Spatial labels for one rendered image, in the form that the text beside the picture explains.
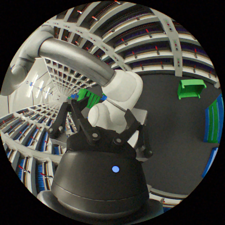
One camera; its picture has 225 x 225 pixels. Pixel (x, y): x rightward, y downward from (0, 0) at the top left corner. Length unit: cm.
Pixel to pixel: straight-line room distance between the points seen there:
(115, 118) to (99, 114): 8
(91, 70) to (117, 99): 17
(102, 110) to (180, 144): 69
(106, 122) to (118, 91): 14
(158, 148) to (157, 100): 47
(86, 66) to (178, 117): 74
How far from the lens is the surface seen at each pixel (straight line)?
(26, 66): 42
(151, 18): 71
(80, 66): 27
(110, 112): 30
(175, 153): 70
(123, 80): 28
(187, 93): 84
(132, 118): 16
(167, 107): 71
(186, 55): 85
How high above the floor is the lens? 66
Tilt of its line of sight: 44 degrees down
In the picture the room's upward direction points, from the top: 66 degrees counter-clockwise
